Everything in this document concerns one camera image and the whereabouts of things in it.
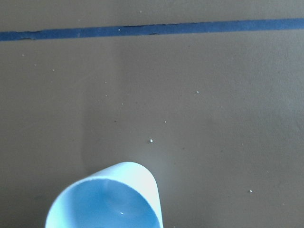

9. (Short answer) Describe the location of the blue cup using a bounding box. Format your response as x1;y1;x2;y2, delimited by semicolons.
45;161;163;228

